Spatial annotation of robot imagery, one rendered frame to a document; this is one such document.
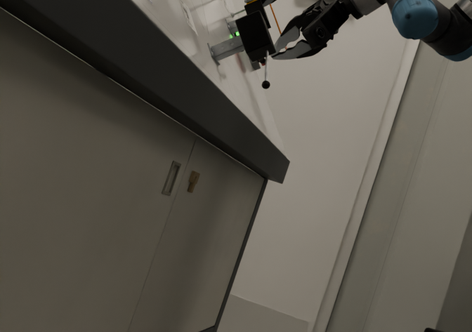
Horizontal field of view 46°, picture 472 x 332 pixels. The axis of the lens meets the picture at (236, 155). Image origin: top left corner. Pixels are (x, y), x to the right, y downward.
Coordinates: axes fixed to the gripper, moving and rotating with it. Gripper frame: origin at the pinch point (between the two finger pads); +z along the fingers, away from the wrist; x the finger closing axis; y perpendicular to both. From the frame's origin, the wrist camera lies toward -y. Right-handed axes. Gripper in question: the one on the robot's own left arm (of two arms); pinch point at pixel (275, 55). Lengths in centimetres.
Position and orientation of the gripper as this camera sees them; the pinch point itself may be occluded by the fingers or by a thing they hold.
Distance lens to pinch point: 125.6
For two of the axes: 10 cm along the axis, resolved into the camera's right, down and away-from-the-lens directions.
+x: -6.0, -7.5, -2.8
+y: 2.3, -5.1, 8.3
